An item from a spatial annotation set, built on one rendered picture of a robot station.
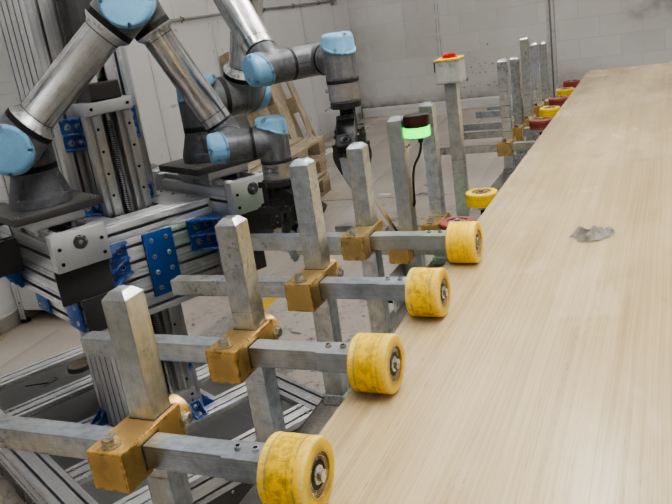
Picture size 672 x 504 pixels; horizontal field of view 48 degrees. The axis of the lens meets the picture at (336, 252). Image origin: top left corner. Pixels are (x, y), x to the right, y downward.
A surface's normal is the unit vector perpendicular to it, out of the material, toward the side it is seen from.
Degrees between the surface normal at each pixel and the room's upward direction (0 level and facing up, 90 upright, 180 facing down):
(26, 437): 90
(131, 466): 90
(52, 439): 90
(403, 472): 0
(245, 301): 90
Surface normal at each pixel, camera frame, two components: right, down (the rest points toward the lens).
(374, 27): -0.33, 0.33
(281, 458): -0.35, -0.52
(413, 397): -0.14, -0.94
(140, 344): 0.91, 0.00
